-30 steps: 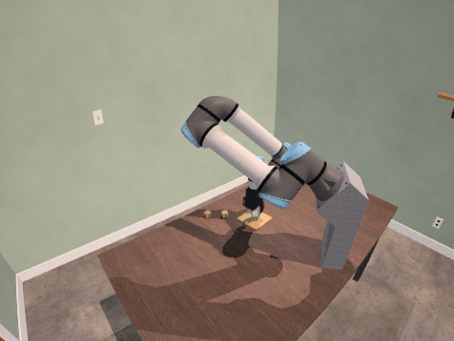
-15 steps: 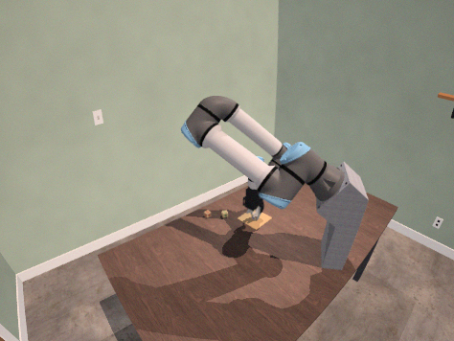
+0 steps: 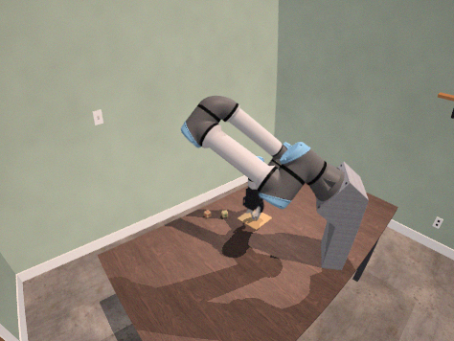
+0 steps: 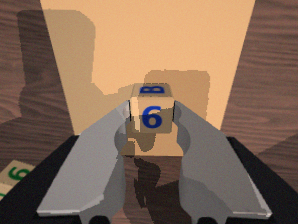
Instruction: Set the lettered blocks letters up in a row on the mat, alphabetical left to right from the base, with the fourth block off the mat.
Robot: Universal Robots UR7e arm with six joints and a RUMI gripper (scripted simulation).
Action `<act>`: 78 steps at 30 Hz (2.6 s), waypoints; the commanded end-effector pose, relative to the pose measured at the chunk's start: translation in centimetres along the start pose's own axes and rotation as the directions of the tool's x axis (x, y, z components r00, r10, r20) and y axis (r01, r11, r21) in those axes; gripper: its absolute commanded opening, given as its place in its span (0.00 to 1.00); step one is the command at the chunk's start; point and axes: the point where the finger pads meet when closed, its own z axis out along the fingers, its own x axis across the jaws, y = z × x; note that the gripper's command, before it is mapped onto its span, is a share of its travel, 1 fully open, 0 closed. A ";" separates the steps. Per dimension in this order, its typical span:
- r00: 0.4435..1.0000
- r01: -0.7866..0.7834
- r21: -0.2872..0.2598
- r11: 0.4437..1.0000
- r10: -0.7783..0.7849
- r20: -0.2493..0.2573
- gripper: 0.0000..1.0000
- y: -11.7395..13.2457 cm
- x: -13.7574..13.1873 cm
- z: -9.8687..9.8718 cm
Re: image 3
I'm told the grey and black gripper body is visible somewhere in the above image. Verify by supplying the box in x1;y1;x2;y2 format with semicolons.
243;187;263;211

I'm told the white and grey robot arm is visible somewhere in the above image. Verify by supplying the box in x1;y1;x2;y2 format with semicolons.
181;96;345;209

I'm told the peach mat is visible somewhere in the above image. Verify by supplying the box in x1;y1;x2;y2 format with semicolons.
238;213;272;230

